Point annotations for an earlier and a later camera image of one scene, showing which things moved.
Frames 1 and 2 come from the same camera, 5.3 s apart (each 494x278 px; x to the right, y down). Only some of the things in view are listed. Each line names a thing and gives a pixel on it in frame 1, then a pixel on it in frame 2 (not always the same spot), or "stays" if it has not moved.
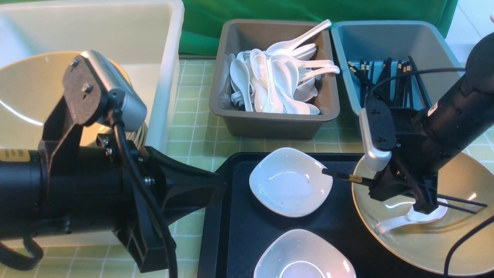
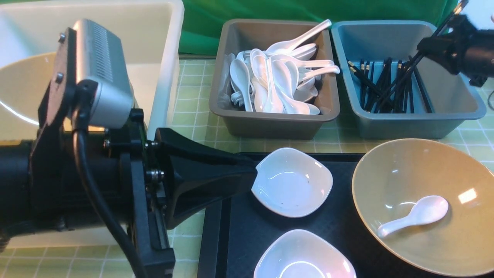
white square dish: x=303 y=253 stays
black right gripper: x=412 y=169 → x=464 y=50
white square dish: x=288 y=182 stays
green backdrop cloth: x=201 y=21 stays
